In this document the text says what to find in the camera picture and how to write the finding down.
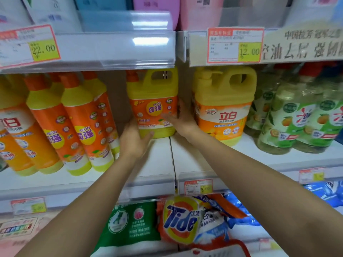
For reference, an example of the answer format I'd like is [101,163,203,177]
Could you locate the person's right hand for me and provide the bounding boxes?
[161,100,200,138]

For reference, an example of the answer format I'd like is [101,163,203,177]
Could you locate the person's left hand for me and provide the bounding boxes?
[119,118,155,160]

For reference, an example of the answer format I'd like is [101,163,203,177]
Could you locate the yellow jug with orange label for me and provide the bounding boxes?
[126,68,179,139]

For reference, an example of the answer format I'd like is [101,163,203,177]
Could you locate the person's right forearm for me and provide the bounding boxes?
[185,128,343,257]

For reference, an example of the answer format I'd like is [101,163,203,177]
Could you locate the person's left forearm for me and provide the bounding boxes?
[15,154,145,257]

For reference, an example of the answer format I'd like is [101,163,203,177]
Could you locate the white shelf board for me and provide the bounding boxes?
[0,137,176,214]
[170,132,343,196]

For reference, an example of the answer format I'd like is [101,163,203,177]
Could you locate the orange detergent bottle, orange cap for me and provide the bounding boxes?
[59,72,92,176]
[81,71,120,173]
[24,74,64,175]

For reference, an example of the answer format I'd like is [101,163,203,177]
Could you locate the yellow jug with white-orange label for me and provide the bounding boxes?
[192,66,257,147]

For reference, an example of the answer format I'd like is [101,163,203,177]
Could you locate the small red-framed price tag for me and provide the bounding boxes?
[10,197,47,215]
[299,167,325,184]
[184,179,214,196]

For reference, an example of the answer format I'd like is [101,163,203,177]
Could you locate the orange detergent bag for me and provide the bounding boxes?
[156,195,248,248]

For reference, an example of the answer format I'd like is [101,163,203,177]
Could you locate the clear green detergent bottle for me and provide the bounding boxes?
[257,63,319,155]
[244,65,280,138]
[293,77,343,154]

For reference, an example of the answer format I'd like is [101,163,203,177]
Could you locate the green detergent bag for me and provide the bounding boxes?
[91,201,178,257]

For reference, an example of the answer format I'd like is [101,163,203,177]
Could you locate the large red-framed price tag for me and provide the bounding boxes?
[0,24,61,69]
[207,27,265,64]

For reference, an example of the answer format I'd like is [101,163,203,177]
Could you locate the purple pack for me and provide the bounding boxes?
[133,0,180,31]

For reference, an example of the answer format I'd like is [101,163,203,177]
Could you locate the blue-white detergent bag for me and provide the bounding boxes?
[193,190,262,245]

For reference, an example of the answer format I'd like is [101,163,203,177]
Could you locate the large orange-yellow detergent bottle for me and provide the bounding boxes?
[0,75,39,177]

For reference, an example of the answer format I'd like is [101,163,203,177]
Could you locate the light blue pack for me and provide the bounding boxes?
[74,0,133,11]

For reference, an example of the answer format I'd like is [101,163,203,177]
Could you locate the red-edged white label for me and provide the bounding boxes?
[171,239,251,257]

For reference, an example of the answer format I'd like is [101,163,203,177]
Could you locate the pale printed shelf banner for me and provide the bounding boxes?
[260,23,343,64]

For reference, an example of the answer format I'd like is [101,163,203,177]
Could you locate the white pack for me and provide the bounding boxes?
[21,0,82,33]

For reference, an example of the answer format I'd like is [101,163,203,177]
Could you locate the pink printed pack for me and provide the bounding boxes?
[0,211,61,257]

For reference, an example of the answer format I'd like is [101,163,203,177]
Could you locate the blue detergent bag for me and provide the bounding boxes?
[303,180,343,208]

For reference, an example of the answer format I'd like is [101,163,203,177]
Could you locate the white-grey pack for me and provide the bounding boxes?
[284,0,339,27]

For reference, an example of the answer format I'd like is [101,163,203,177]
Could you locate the clear plastic shelf rail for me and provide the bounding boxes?
[176,6,343,68]
[0,11,176,74]

